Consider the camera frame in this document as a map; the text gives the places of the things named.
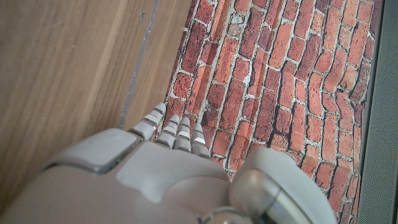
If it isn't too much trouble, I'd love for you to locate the brick print backdrop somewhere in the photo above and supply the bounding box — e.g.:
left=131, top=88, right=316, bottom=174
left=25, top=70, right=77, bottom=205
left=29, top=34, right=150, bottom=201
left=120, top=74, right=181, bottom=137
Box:
left=163, top=0, right=385, bottom=224

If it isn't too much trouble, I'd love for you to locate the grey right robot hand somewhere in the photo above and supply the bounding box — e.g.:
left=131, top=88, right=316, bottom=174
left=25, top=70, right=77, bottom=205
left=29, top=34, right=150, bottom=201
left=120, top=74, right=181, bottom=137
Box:
left=0, top=102, right=338, bottom=224

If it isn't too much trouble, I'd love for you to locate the grey perforated wall panel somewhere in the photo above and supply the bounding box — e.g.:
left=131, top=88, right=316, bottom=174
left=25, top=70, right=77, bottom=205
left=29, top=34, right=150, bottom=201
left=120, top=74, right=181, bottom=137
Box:
left=356, top=0, right=398, bottom=224

